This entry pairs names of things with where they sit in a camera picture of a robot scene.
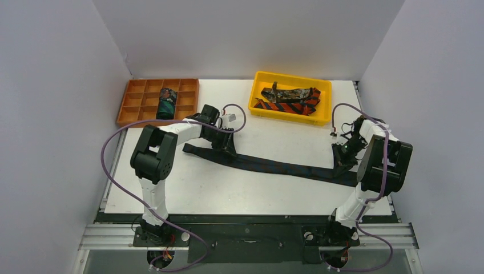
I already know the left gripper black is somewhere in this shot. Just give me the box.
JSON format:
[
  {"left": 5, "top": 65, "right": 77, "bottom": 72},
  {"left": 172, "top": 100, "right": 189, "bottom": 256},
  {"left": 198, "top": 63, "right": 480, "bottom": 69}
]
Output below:
[{"left": 203, "top": 127, "right": 235, "bottom": 157}]

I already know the navy striped tie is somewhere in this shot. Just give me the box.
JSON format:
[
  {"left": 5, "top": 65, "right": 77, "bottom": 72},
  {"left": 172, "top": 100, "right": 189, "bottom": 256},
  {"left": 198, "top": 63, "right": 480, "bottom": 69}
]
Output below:
[{"left": 183, "top": 143, "right": 358, "bottom": 187}]

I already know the yellow plastic tray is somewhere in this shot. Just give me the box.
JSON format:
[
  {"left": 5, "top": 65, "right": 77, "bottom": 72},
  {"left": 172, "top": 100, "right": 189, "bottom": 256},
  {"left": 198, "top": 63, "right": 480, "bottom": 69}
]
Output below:
[{"left": 248, "top": 71, "right": 332, "bottom": 126}]

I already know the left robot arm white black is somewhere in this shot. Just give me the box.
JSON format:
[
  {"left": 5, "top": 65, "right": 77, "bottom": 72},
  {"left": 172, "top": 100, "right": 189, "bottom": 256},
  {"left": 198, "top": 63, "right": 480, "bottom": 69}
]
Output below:
[{"left": 130, "top": 105, "right": 237, "bottom": 245}]

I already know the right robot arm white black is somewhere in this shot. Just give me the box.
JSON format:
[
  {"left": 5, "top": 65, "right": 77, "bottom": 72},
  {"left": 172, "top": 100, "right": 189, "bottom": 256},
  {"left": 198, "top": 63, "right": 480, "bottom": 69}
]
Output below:
[{"left": 322, "top": 116, "right": 413, "bottom": 245}]

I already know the orange black striped tie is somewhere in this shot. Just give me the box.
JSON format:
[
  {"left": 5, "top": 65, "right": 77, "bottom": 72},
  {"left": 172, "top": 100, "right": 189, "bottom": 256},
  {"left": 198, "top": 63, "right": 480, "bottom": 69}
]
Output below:
[{"left": 254, "top": 87, "right": 321, "bottom": 116}]

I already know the rolled green patterned tie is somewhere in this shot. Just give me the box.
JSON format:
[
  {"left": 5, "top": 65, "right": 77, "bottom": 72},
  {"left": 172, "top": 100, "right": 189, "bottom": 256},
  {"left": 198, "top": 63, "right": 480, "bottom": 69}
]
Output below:
[{"left": 156, "top": 87, "right": 177, "bottom": 120}]

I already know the orange wooden divider tray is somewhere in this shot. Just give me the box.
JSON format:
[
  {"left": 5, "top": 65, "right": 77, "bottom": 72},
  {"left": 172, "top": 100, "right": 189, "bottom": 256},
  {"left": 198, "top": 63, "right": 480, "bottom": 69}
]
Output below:
[{"left": 116, "top": 78, "right": 199, "bottom": 127}]

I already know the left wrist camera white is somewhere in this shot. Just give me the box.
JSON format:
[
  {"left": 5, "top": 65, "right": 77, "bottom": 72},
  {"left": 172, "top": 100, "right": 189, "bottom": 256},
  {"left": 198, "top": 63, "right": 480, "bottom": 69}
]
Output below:
[{"left": 219, "top": 113, "right": 237, "bottom": 130}]

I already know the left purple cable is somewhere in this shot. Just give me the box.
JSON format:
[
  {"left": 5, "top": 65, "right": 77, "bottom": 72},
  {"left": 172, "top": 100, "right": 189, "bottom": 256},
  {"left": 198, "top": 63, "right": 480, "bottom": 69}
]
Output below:
[{"left": 100, "top": 104, "right": 247, "bottom": 274}]

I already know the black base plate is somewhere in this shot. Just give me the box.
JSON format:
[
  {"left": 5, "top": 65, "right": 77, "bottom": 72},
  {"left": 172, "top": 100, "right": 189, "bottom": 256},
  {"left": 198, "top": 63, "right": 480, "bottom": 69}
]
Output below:
[{"left": 111, "top": 215, "right": 396, "bottom": 269}]

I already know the aluminium frame rail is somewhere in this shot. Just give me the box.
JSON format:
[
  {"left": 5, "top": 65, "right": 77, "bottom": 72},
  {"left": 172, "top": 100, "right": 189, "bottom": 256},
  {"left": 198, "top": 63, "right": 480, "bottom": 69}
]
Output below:
[{"left": 78, "top": 223, "right": 419, "bottom": 251}]

